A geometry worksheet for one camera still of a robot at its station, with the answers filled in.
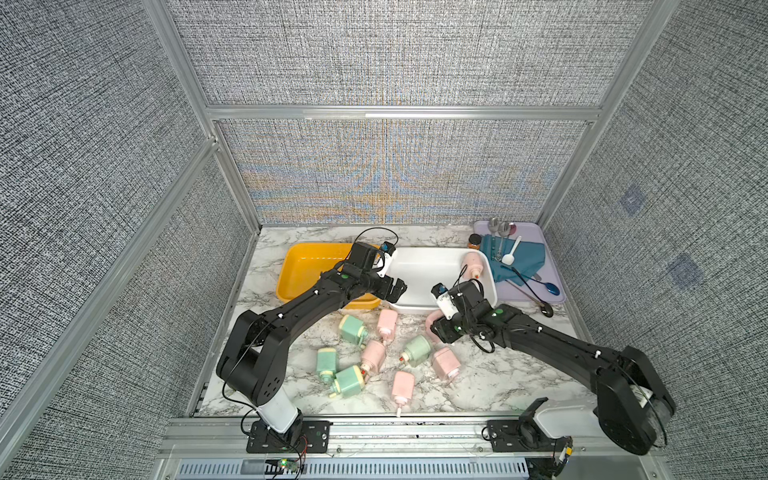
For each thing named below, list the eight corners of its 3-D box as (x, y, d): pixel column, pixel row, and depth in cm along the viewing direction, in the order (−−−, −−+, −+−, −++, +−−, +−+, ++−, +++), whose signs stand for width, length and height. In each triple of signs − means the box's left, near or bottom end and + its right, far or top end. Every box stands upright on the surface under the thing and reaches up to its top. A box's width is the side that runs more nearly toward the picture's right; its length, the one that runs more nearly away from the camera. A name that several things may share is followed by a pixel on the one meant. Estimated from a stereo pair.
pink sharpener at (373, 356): (363, 375, 85) (361, 366, 79) (364, 350, 89) (362, 340, 83) (385, 375, 85) (385, 366, 79) (385, 350, 89) (385, 340, 83)
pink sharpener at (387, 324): (378, 344, 90) (378, 335, 85) (378, 319, 96) (378, 308, 90) (397, 344, 90) (398, 335, 85) (396, 319, 96) (397, 308, 90)
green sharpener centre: (406, 373, 85) (408, 364, 79) (396, 359, 87) (397, 349, 81) (429, 356, 88) (433, 346, 82) (419, 343, 90) (422, 332, 84)
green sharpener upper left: (339, 337, 92) (336, 327, 86) (348, 324, 95) (345, 313, 89) (362, 350, 89) (361, 340, 84) (371, 335, 92) (370, 325, 87)
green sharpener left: (318, 388, 83) (313, 379, 77) (322, 357, 89) (318, 347, 83) (337, 388, 83) (333, 379, 77) (339, 357, 89) (336, 347, 83)
